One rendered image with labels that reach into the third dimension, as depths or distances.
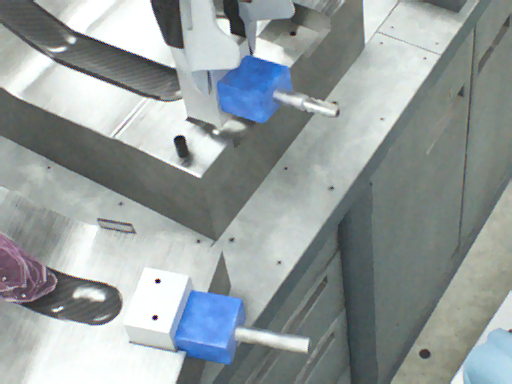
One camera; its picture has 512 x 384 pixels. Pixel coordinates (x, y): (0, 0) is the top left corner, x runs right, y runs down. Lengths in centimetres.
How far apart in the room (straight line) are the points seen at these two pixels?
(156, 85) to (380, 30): 25
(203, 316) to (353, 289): 48
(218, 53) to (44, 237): 21
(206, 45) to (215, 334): 21
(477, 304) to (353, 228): 68
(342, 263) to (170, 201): 35
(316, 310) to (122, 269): 39
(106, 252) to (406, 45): 37
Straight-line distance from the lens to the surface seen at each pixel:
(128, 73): 89
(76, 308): 79
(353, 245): 112
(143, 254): 79
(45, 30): 94
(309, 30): 92
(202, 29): 73
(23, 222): 81
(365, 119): 93
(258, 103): 76
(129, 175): 86
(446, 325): 172
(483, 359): 29
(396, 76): 96
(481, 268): 178
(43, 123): 90
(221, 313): 74
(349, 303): 122
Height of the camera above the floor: 150
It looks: 50 degrees down
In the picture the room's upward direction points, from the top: 8 degrees counter-clockwise
